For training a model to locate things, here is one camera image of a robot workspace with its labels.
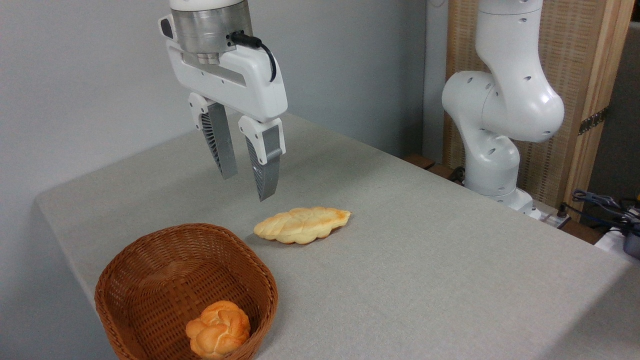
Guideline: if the white box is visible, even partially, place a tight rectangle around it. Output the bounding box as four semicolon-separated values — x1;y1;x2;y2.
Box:
594;227;640;263

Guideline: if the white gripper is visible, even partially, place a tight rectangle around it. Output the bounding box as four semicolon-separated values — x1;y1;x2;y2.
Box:
159;14;289;203

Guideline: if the black metal hinge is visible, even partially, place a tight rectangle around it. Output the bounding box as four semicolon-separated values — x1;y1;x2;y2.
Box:
578;106;610;136

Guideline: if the brown wicker basket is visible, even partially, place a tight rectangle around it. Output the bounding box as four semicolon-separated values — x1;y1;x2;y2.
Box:
94;223;279;360

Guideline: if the blue and black cable bundle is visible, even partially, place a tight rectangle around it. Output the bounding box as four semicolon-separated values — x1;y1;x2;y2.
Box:
571;188;640;232

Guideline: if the wooden framed woven screen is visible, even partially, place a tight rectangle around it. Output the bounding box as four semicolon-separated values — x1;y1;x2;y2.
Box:
443;0;636;224

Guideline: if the flat braided bread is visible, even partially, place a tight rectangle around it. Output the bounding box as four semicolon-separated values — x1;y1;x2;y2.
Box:
253;207;352;246

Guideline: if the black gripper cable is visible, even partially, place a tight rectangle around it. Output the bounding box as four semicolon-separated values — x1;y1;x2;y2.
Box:
227;31;278;84

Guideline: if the round knotted bread roll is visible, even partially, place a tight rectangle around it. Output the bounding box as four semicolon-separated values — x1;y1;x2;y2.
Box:
185;300;251;360

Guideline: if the grey plastic container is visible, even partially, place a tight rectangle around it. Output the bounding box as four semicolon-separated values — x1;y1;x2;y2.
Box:
622;231;640;260

